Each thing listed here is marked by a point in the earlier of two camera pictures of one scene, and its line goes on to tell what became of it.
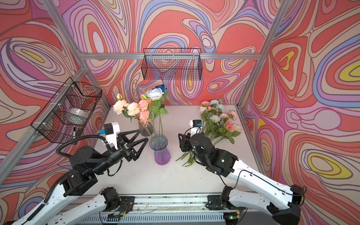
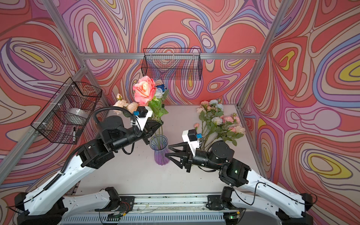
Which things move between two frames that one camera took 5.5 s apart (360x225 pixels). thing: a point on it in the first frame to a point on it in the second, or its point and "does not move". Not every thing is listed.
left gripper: x=128 y=155 to x=146 y=132
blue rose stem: x=161 y=86 does not move
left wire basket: x=63 y=119 does not move
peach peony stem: x=130 y=109 does not move
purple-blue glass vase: x=159 y=143 does not move
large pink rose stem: x=228 y=126 to x=145 y=90
